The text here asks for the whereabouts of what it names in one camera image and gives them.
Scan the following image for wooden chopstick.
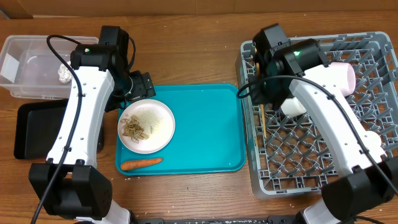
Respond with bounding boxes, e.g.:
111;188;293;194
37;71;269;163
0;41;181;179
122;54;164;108
253;48;261;77
259;104;267;139

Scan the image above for white green bowl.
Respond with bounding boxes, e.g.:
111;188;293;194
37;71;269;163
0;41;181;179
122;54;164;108
280;97;307;118

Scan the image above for white dinner plate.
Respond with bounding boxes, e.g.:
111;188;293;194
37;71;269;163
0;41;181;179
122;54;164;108
118;100;175;154

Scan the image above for pink bowl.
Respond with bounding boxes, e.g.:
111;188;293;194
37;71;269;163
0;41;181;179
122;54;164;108
329;62;356;96

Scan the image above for foil ball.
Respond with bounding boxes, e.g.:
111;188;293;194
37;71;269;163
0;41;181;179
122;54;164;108
58;63;73;83

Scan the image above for white cup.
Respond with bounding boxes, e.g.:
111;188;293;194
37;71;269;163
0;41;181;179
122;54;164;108
363;131;386;163

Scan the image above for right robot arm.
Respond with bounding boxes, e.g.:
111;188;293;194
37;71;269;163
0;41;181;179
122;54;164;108
237;24;397;223

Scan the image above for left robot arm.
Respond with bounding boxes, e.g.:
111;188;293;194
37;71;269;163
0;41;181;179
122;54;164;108
29;26;155;223

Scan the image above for grey dishwasher rack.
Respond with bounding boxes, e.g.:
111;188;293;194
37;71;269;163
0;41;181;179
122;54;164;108
242;32;397;199

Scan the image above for rice pile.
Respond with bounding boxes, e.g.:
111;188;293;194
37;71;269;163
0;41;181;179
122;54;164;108
136;111;162;135

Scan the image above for peanut shells pile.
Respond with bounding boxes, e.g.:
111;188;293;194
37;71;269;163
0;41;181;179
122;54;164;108
120;115;149;144

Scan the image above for teal serving tray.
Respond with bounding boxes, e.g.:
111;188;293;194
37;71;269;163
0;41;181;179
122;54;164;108
116;83;246;175

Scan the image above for orange carrot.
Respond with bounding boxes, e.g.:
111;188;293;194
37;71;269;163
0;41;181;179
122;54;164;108
120;158;163;171

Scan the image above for black tray bin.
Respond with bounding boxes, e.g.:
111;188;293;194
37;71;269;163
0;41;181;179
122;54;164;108
13;98;104;160

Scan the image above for clear plastic bin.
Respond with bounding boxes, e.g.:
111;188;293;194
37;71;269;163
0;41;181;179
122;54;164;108
0;35;100;100

